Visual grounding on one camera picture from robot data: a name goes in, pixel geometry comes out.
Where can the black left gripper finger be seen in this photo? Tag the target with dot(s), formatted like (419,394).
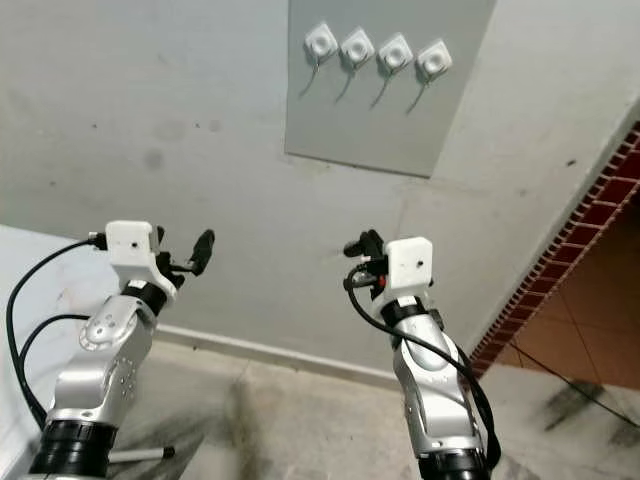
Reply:
(205,247)

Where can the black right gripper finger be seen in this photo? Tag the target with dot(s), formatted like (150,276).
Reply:
(365,243)

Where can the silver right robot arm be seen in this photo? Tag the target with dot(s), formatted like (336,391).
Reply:
(435,385)

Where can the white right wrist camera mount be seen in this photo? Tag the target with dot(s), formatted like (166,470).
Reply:
(410,262)

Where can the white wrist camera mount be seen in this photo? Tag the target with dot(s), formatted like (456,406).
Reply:
(410,262)
(130,243)

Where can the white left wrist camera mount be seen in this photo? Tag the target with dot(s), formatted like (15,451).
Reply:
(130,243)

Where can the grey wall panel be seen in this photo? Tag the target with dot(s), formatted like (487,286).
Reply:
(370,130)

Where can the white wall hook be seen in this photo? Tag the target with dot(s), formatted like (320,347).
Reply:
(358,46)
(396,52)
(433,60)
(321,42)

